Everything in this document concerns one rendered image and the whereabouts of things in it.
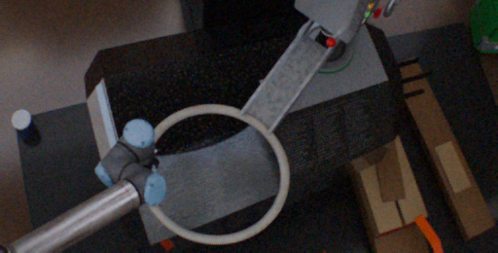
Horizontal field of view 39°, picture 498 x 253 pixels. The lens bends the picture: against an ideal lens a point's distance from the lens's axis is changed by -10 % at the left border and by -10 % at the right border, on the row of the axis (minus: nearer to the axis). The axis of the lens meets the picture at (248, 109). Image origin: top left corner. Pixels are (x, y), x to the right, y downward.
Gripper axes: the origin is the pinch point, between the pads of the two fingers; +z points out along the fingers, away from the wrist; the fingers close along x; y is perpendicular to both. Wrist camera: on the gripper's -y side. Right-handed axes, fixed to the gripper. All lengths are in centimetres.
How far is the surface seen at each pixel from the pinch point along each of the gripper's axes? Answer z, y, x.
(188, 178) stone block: 13.0, -3.7, 14.4
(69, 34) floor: 87, -96, -60
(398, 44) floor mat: 78, -112, 106
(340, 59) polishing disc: -3, -50, 62
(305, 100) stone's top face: 1, -34, 51
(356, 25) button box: -46, -38, 59
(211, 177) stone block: 14.3, -5.9, 22.4
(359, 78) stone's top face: 0, -46, 70
